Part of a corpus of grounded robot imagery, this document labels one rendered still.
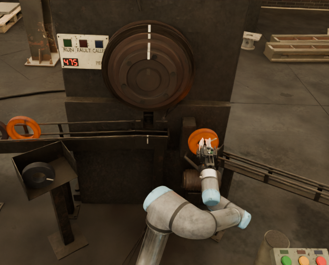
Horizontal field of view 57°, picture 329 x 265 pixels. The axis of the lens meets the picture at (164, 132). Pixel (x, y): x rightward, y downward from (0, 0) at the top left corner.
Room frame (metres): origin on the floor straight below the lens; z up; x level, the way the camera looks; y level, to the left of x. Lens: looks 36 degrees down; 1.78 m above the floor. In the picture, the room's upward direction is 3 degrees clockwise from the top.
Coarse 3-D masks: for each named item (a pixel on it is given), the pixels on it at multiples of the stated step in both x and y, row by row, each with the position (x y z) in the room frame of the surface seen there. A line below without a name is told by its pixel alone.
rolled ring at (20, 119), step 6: (12, 120) 1.39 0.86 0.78; (18, 120) 1.39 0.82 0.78; (24, 120) 1.39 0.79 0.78; (30, 120) 1.41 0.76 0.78; (6, 126) 1.39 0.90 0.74; (12, 126) 1.39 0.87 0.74; (30, 126) 1.39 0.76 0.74; (36, 126) 1.40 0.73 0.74; (12, 132) 1.39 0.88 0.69; (36, 132) 1.40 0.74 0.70; (12, 138) 1.39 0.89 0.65; (18, 138) 1.39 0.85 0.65; (24, 138) 1.41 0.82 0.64
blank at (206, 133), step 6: (198, 132) 1.22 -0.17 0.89; (204, 132) 1.22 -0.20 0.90; (210, 132) 1.22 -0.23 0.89; (192, 138) 1.21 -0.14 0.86; (198, 138) 1.21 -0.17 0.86; (204, 138) 1.22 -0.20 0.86; (216, 138) 1.22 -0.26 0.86; (192, 144) 1.21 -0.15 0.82; (216, 144) 1.22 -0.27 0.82; (192, 150) 1.21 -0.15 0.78
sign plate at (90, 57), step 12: (60, 36) 1.51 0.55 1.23; (72, 36) 1.52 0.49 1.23; (84, 36) 1.52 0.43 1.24; (96, 36) 1.52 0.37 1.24; (108, 36) 1.54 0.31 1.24; (60, 48) 1.51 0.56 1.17; (72, 48) 1.52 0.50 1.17; (84, 48) 1.52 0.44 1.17; (96, 48) 1.52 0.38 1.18; (72, 60) 1.51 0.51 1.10; (84, 60) 1.52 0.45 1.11; (96, 60) 1.52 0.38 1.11
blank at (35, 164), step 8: (24, 168) 1.07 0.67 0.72; (32, 168) 1.06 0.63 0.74; (40, 168) 1.07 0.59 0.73; (48, 168) 1.08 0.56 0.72; (24, 176) 1.05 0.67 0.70; (32, 176) 1.08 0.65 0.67; (48, 176) 1.08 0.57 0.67; (32, 184) 1.06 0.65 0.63; (40, 184) 1.07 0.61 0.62; (48, 184) 1.08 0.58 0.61
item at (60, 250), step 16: (16, 160) 1.16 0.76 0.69; (32, 160) 1.21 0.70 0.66; (48, 160) 1.25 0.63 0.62; (64, 160) 1.27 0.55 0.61; (64, 176) 1.15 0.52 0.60; (32, 192) 1.04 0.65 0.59; (64, 208) 1.15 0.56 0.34; (64, 224) 1.14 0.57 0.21; (64, 240) 1.12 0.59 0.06; (80, 240) 1.17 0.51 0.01; (64, 256) 1.05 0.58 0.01
